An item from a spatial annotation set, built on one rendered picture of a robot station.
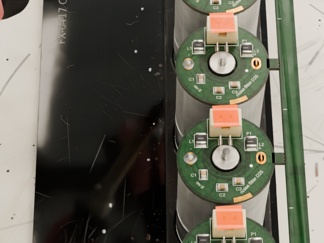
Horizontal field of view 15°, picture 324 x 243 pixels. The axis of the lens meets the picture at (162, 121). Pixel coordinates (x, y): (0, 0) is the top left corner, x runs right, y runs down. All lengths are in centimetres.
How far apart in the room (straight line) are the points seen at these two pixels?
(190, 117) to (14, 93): 8
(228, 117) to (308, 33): 10
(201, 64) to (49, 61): 8
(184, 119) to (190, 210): 3
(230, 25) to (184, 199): 5
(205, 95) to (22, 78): 9
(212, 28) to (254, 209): 5
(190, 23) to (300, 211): 7
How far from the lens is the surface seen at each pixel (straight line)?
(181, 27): 35
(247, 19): 34
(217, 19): 33
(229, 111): 31
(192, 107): 33
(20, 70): 40
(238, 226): 30
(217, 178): 31
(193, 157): 31
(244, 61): 33
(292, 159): 31
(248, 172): 31
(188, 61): 33
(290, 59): 33
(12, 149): 39
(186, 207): 32
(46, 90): 38
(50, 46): 39
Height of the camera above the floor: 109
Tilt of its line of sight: 62 degrees down
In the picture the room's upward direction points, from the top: straight up
